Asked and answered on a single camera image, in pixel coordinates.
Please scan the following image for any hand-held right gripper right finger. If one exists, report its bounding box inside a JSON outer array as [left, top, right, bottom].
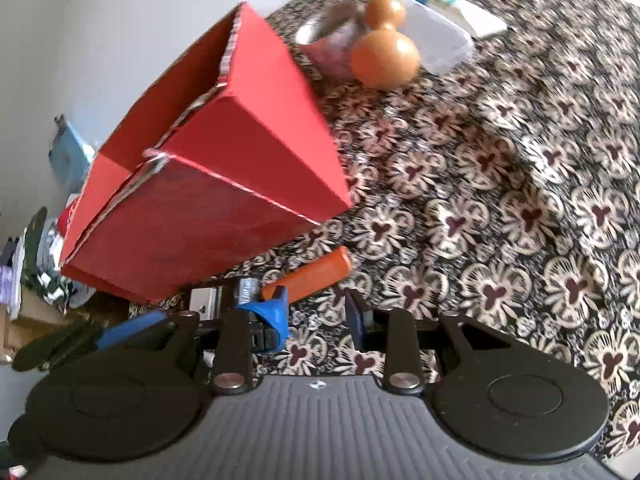
[[344, 287, 511, 396]]

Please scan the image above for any pile of clothes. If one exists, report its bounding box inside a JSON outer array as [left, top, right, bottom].
[[0, 207, 96, 316]]

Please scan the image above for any orange gourd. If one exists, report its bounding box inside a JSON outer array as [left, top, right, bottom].
[[350, 0, 421, 88]]

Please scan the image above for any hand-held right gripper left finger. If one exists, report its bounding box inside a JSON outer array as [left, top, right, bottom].
[[150, 285, 292, 396]]

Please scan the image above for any steel bowl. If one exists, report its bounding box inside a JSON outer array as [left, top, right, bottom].
[[295, 0, 371, 48]]

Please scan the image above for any red printed cloth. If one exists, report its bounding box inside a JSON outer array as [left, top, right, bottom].
[[56, 195, 82, 238]]

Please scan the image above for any clear plastic container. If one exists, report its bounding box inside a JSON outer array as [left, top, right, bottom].
[[395, 0, 476, 73]]

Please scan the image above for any red cardboard box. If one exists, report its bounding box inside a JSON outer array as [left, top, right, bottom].
[[59, 1, 353, 306]]

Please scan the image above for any wooden cabinet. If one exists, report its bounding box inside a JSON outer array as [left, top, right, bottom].
[[0, 290, 131, 361]]

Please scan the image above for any orange handle tool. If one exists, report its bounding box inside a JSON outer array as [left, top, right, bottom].
[[262, 246, 352, 306]]

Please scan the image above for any light blue bag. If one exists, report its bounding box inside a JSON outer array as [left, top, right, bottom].
[[48, 115, 96, 193]]

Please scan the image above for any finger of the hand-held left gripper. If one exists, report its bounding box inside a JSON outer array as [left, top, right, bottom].
[[11, 310, 168, 373]]

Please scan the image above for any pink cup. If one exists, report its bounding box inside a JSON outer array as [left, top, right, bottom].
[[300, 20, 366, 81]]

